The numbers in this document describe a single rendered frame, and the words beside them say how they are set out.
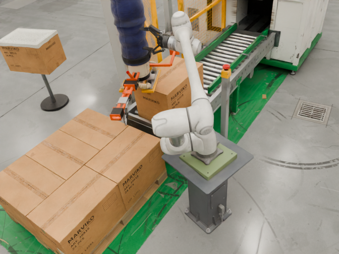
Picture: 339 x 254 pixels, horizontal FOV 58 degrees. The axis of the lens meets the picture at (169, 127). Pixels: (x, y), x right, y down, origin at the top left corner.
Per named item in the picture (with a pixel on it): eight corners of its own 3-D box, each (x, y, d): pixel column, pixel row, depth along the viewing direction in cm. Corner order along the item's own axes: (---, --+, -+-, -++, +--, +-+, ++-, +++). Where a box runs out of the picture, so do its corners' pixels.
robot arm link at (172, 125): (192, 153, 225) (163, 158, 225) (188, 132, 228) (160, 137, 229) (193, 131, 150) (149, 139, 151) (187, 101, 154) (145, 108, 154)
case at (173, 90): (173, 87, 341) (169, 54, 315) (204, 97, 322) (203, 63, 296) (138, 116, 307) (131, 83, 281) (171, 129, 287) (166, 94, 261)
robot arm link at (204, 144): (219, 153, 218) (217, 130, 204) (193, 157, 218) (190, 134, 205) (214, 138, 230) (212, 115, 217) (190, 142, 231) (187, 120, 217)
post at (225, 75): (222, 145, 342) (224, 67, 277) (227, 147, 339) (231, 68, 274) (219, 148, 338) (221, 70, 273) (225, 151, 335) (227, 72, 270)
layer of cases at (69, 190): (96, 134, 354) (87, 107, 328) (166, 168, 306) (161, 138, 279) (5, 210, 284) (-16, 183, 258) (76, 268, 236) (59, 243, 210)
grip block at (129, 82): (126, 84, 237) (125, 78, 233) (138, 84, 235) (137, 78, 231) (123, 90, 230) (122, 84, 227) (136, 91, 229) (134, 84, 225)
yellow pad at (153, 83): (150, 70, 269) (149, 65, 266) (161, 70, 267) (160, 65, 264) (141, 92, 244) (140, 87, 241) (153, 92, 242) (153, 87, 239)
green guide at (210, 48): (230, 27, 444) (230, 21, 438) (236, 28, 439) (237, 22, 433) (166, 80, 351) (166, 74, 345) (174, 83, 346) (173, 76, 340)
